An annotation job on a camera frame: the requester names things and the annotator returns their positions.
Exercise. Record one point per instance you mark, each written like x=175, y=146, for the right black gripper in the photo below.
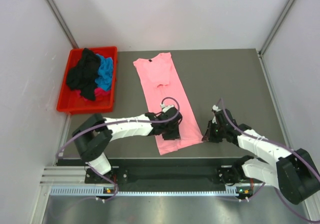
x=209, y=136

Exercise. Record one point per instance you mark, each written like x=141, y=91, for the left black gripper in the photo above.
x=174, y=135

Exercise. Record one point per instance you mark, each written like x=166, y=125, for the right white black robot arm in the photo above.
x=293, y=173

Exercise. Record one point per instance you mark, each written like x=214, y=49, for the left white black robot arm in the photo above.
x=97, y=131

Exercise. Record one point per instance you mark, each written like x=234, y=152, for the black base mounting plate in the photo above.
x=168, y=174

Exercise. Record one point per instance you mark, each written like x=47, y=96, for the magenta t shirt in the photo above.
x=100, y=92

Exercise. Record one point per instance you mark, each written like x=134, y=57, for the blue t shirt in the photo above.
x=105, y=73

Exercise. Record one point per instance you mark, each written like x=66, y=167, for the black t shirt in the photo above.
x=82, y=77

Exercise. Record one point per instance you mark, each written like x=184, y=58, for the red plastic bin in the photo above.
x=70, y=103

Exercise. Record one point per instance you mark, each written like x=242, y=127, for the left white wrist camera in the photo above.
x=165, y=108

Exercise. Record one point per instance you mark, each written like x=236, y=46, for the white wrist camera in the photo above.
x=215, y=108
x=165, y=108

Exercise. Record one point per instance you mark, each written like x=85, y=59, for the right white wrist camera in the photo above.
x=215, y=108

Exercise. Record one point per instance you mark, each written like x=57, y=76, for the slotted cable duct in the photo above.
x=103, y=191

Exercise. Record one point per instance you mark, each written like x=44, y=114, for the aluminium frame rail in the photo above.
x=63, y=175

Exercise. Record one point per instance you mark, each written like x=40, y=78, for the right corner aluminium post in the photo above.
x=276, y=27

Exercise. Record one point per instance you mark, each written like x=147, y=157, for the corner aluminium post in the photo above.
x=276, y=27
x=62, y=23

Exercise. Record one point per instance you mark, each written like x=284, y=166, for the left corner aluminium post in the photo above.
x=62, y=23

